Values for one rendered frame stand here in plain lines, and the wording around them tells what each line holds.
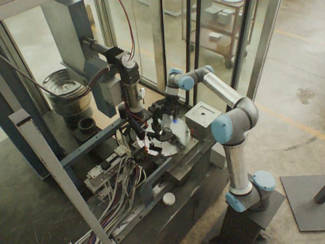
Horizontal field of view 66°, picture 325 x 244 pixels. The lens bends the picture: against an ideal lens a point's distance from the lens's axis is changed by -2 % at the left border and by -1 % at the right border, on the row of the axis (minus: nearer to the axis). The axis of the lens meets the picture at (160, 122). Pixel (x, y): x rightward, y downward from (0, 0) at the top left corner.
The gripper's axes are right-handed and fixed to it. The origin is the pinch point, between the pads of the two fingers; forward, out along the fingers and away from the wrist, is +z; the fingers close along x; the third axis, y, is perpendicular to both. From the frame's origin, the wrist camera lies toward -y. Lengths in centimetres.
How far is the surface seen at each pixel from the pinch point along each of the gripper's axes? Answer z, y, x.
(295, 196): 59, 67, 117
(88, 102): 3, -61, -14
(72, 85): -8, -72, -22
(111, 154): 26.5, -22.5, -19.2
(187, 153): 15.5, 15.5, 10.7
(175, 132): 3.3, 7.4, 4.6
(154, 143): 9.7, 2.6, -8.0
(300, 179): 49, 64, 133
